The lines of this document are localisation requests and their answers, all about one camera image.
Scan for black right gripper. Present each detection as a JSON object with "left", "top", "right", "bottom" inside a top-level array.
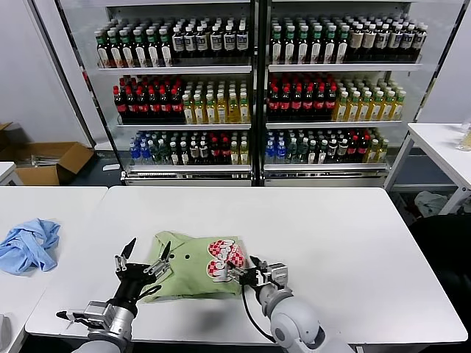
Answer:
[{"left": 224, "top": 254, "right": 272, "bottom": 288}]

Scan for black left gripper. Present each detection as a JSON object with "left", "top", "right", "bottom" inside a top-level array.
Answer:
[{"left": 113, "top": 237, "right": 173, "bottom": 307}]

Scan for light green t-shirt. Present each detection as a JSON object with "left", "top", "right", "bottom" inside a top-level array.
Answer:
[{"left": 141, "top": 230, "right": 250, "bottom": 304}]

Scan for glass door drink cabinet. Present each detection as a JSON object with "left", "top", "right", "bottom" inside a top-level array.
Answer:
[
  {"left": 256, "top": 0, "right": 471, "bottom": 189},
  {"left": 28, "top": 0, "right": 260, "bottom": 188}
]

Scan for crumpled light blue garment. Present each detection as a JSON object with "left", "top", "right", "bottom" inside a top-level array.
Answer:
[{"left": 0, "top": 217, "right": 62, "bottom": 274}]

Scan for white cabinet shelf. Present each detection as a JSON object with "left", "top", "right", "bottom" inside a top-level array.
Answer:
[
  {"left": 96, "top": 65, "right": 253, "bottom": 77},
  {"left": 122, "top": 164, "right": 254, "bottom": 174},
  {"left": 267, "top": 64, "right": 423, "bottom": 73},
  {"left": 116, "top": 123, "right": 252, "bottom": 131},
  {"left": 266, "top": 121, "right": 408, "bottom": 129},
  {"left": 263, "top": 163, "right": 391, "bottom": 172}
]

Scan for open brown cardboard box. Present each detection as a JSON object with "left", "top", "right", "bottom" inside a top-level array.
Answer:
[{"left": 0, "top": 141, "right": 96, "bottom": 187}]

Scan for metal parts in carton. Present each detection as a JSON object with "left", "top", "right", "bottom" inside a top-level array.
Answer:
[{"left": 30, "top": 154, "right": 59, "bottom": 167}]

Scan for green cap yellow juice bottle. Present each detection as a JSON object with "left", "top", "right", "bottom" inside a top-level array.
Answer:
[
  {"left": 216, "top": 93, "right": 228, "bottom": 125},
  {"left": 204, "top": 94, "right": 216, "bottom": 125},
  {"left": 227, "top": 93, "right": 240, "bottom": 125},
  {"left": 347, "top": 91, "right": 360, "bottom": 123},
  {"left": 358, "top": 91, "right": 371, "bottom": 123},
  {"left": 238, "top": 93, "right": 250, "bottom": 125},
  {"left": 369, "top": 91, "right": 382, "bottom": 123},
  {"left": 182, "top": 94, "right": 194, "bottom": 125},
  {"left": 380, "top": 90, "right": 393, "bottom": 123},
  {"left": 391, "top": 90, "right": 404, "bottom": 122},
  {"left": 334, "top": 91, "right": 349, "bottom": 123},
  {"left": 193, "top": 94, "right": 205, "bottom": 125}
]

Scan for small white table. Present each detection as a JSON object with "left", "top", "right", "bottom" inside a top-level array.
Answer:
[{"left": 0, "top": 161, "right": 23, "bottom": 187}]

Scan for pale crumpled cloth heap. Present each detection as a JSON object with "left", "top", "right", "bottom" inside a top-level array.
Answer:
[{"left": 414, "top": 190, "right": 449, "bottom": 218}]

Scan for black chair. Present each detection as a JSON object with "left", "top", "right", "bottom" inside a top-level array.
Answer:
[{"left": 408, "top": 214, "right": 471, "bottom": 291}]

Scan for green cap tea bottle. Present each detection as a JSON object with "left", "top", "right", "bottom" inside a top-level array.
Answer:
[
  {"left": 121, "top": 29, "right": 136, "bottom": 69},
  {"left": 146, "top": 29, "right": 161, "bottom": 68},
  {"left": 133, "top": 29, "right": 149, "bottom": 69},
  {"left": 95, "top": 30, "right": 112, "bottom": 69},
  {"left": 336, "top": 25, "right": 350, "bottom": 66},
  {"left": 322, "top": 25, "right": 337, "bottom": 66},
  {"left": 308, "top": 25, "right": 324, "bottom": 66},
  {"left": 295, "top": 25, "right": 310, "bottom": 66},
  {"left": 269, "top": 25, "right": 283, "bottom": 66},
  {"left": 158, "top": 29, "right": 174, "bottom": 68},
  {"left": 108, "top": 30, "right": 124, "bottom": 69},
  {"left": 282, "top": 25, "right": 297, "bottom": 66}
]

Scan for blue label dark drink bottle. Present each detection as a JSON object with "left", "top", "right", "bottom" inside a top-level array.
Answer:
[
  {"left": 222, "top": 24, "right": 236, "bottom": 66},
  {"left": 235, "top": 24, "right": 249, "bottom": 66},
  {"left": 183, "top": 26, "right": 196, "bottom": 66},
  {"left": 210, "top": 25, "right": 223, "bottom": 66},
  {"left": 195, "top": 25, "right": 208, "bottom": 66},
  {"left": 171, "top": 26, "right": 185, "bottom": 66}
]

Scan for white side table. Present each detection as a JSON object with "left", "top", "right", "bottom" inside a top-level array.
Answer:
[{"left": 386, "top": 123, "right": 471, "bottom": 216}]

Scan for yellow liquid plastic bottle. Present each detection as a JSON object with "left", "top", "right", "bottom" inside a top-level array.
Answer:
[{"left": 458, "top": 124, "right": 471, "bottom": 151}]

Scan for beige label dark drink bottle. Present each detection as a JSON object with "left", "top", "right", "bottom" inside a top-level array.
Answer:
[
  {"left": 375, "top": 24, "right": 389, "bottom": 63},
  {"left": 361, "top": 24, "right": 376, "bottom": 63},
  {"left": 348, "top": 24, "right": 363, "bottom": 63},
  {"left": 413, "top": 24, "right": 428, "bottom": 63},
  {"left": 388, "top": 24, "right": 403, "bottom": 63},
  {"left": 401, "top": 24, "right": 415, "bottom": 63}
]

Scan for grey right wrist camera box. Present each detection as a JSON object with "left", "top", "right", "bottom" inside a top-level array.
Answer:
[{"left": 265, "top": 262, "right": 291, "bottom": 287}]

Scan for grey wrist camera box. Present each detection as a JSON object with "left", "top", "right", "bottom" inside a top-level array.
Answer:
[
  {"left": 83, "top": 299, "right": 114, "bottom": 328},
  {"left": 265, "top": 262, "right": 291, "bottom": 287}
]

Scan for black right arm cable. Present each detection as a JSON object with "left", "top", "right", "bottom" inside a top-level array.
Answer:
[{"left": 241, "top": 286, "right": 277, "bottom": 343}]

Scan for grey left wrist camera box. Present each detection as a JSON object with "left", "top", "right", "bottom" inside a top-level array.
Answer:
[{"left": 83, "top": 299, "right": 114, "bottom": 328}]

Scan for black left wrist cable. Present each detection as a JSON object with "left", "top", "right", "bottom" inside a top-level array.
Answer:
[{"left": 54, "top": 310, "right": 89, "bottom": 327}]

